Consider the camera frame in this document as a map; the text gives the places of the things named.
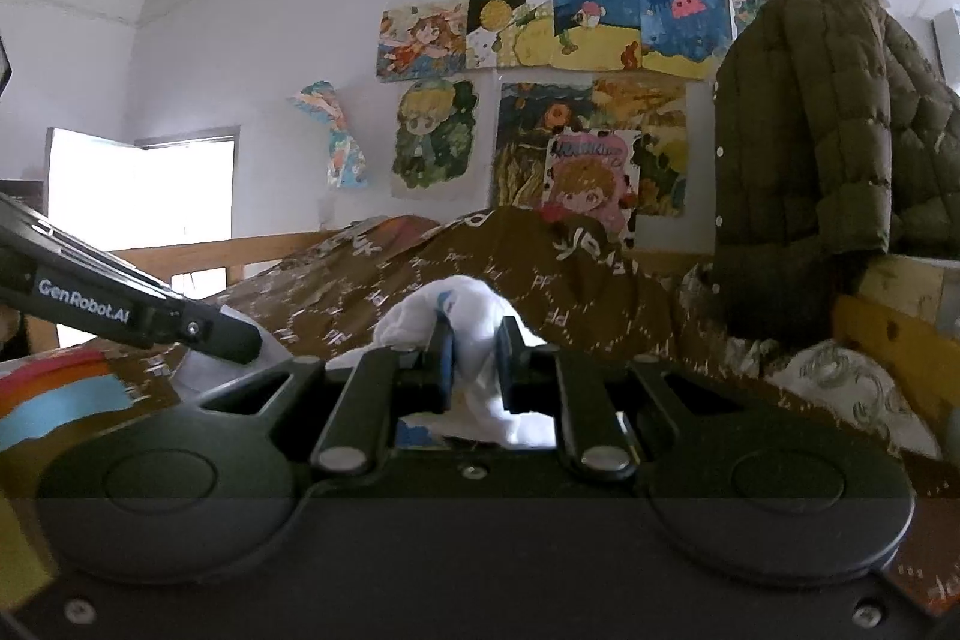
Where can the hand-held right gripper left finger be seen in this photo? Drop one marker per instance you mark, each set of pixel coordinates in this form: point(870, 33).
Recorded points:
point(447, 359)

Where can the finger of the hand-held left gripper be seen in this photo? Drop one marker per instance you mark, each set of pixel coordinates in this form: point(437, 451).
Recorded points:
point(225, 334)

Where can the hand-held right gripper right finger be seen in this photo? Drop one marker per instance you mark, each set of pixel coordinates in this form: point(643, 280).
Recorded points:
point(506, 370)

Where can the white sock blue print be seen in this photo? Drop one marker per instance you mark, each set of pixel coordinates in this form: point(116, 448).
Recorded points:
point(472, 310)

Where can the brown patterned blanket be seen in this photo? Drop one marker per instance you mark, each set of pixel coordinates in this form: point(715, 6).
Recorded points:
point(525, 250)

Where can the bright window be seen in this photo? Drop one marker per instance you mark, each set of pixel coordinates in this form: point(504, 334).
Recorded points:
point(150, 197)

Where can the cow print girl drawing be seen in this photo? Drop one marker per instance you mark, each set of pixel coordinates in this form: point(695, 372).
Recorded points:
point(592, 183)

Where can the mermaid paper cutout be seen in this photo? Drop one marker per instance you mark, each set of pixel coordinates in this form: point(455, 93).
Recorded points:
point(337, 145)

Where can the green dress girl drawing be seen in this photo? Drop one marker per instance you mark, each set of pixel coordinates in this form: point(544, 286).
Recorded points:
point(435, 138)

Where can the orange girl drawing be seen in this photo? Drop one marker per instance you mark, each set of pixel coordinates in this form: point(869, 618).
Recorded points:
point(420, 40)

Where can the white swirl patterned pillow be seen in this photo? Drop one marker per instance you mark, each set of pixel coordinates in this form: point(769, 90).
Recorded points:
point(847, 385)

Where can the planet drawing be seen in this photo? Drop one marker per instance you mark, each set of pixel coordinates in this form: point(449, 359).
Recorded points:
point(502, 18)

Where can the olive quilted jacket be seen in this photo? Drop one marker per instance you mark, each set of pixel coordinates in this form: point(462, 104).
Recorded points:
point(810, 145)

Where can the pink creature blue drawing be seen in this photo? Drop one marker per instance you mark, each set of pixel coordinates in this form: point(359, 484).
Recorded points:
point(682, 3)

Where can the brown wooden bed rail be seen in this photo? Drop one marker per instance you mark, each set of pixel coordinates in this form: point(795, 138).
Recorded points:
point(210, 254)

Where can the white window frame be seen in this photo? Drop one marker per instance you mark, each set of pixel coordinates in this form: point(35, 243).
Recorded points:
point(949, 40)

